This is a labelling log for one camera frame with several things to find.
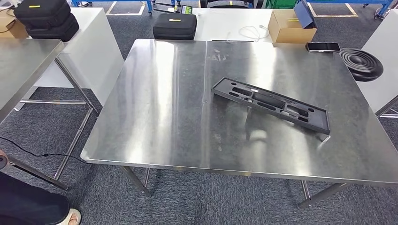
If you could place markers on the black handheld controller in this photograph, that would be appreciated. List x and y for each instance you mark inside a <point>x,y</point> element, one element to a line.
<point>3,161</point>

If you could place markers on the black ribbed round disc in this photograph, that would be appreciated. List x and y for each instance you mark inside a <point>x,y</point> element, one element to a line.
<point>360,65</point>

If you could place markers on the person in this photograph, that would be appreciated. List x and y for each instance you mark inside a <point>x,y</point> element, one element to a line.
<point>25,202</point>

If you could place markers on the brown cardboard box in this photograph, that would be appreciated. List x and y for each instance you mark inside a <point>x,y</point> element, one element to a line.
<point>12,29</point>
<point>286,34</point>

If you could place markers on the blue flat folder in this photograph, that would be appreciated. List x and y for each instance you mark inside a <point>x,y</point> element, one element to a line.
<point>306,14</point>

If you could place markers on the yellow floor tape square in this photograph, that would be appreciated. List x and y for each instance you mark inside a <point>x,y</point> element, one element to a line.
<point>329,15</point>

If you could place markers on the black chair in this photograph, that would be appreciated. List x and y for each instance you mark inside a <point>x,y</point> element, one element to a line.
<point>231,3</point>

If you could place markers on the white cabinet panel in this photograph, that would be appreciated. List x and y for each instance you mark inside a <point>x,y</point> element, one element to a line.
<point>93,56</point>

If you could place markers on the stainless steel workbench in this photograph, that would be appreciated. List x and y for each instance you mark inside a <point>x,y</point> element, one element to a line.
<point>171,108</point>

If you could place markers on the small screen device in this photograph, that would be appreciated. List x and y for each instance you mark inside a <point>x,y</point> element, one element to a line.
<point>186,9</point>

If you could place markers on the green plastic crate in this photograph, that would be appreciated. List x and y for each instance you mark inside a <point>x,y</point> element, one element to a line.
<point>281,3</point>

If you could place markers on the black smartphone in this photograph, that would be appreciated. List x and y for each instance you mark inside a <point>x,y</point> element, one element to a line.
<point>323,47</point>

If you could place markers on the black plastic bracket part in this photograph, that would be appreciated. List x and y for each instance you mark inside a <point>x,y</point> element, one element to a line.
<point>224,88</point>

